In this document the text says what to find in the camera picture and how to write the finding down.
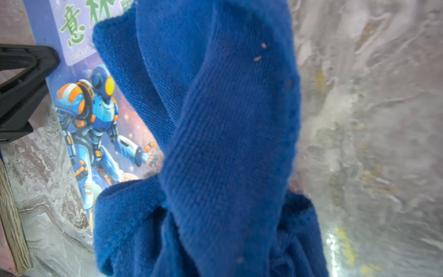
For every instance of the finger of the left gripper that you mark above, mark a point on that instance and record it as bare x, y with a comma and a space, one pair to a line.
22, 94

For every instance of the colourful sunflower magazine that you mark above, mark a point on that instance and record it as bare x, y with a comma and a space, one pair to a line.
107, 141

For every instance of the Hamlet purple red book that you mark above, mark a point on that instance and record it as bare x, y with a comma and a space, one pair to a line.
15, 255

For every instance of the blue cloth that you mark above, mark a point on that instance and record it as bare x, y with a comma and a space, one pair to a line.
217, 84

